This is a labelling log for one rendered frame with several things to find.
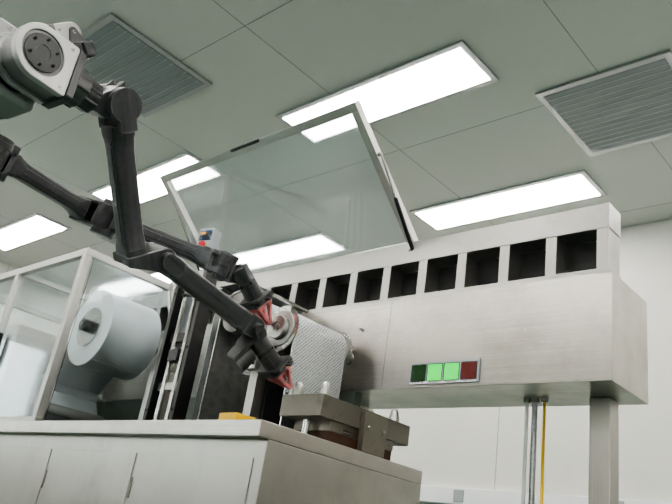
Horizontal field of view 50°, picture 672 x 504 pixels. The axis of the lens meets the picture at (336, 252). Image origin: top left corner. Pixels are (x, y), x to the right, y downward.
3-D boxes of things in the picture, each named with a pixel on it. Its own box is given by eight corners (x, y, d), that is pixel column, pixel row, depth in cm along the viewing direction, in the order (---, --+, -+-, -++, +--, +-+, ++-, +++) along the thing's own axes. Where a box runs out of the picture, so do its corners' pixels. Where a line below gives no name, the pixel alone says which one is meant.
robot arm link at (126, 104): (131, 284, 167) (109, 274, 174) (180, 269, 176) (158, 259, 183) (108, 88, 152) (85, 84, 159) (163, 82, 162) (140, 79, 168)
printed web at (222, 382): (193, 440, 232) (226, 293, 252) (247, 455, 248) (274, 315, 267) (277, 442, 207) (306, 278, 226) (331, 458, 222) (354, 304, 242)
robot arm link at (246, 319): (172, 247, 173) (147, 237, 180) (158, 268, 171) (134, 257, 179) (272, 326, 203) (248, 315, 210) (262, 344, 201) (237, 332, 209)
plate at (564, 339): (31, 402, 383) (48, 347, 395) (77, 414, 401) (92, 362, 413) (608, 378, 181) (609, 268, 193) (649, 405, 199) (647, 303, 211)
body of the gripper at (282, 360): (283, 375, 206) (269, 356, 203) (259, 377, 213) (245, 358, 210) (294, 359, 210) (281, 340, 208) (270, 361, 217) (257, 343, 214)
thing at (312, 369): (281, 403, 211) (292, 343, 218) (334, 422, 226) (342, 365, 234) (282, 403, 211) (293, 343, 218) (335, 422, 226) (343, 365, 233)
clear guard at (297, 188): (167, 180, 308) (168, 179, 309) (219, 282, 321) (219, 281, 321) (354, 110, 240) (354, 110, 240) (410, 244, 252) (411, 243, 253)
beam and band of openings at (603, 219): (53, 349, 396) (65, 309, 404) (66, 353, 401) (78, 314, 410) (609, 271, 195) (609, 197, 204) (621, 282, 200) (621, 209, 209)
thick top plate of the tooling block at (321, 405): (279, 415, 204) (282, 394, 206) (367, 445, 230) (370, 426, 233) (320, 415, 194) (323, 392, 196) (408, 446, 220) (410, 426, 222)
